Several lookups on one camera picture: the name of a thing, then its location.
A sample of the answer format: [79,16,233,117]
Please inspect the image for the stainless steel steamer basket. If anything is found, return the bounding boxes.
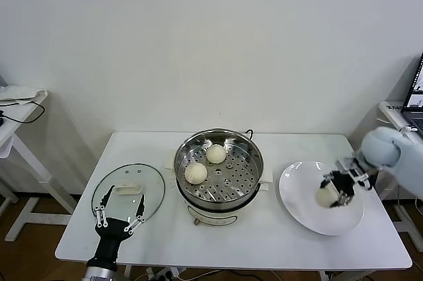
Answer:
[174,128,265,208]

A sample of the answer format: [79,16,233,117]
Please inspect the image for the cream folded cloth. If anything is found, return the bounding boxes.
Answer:
[0,85,49,102]

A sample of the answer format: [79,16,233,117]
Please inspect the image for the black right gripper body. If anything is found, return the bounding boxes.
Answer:
[332,169,358,203]

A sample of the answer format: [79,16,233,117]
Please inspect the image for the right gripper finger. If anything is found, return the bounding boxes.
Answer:
[319,171,336,192]
[329,191,353,210]

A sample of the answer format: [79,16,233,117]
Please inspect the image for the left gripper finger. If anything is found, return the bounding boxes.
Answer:
[124,193,147,236]
[93,184,116,229]

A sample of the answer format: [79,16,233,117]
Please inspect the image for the white round plate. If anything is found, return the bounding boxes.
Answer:
[278,160,365,237]

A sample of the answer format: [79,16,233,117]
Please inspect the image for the thin black looped cable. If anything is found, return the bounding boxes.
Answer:
[0,99,46,126]

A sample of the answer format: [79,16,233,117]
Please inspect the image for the round glass lid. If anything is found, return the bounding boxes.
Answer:
[92,162,166,229]

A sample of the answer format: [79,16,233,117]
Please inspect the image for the white floor power strip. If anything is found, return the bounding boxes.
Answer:
[145,266,186,281]

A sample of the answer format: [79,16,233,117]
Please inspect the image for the white side table with laptop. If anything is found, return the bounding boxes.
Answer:
[378,100,423,249]

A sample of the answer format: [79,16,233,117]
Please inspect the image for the white side table with cloth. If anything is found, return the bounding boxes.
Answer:
[0,91,79,242]

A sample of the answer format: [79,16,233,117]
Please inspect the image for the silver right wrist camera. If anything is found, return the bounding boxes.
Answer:
[335,156,371,191]

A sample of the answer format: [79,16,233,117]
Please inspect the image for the cream electric cooker base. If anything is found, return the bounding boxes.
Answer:
[165,148,276,229]

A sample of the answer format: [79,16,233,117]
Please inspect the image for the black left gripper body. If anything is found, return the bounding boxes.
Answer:
[93,216,134,262]

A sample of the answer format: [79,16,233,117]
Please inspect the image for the open dark laptop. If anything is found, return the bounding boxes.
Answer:
[401,52,423,136]

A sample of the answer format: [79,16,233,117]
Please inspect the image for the white steamed baozi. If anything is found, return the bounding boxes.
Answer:
[315,186,341,208]
[184,161,209,185]
[206,144,228,165]

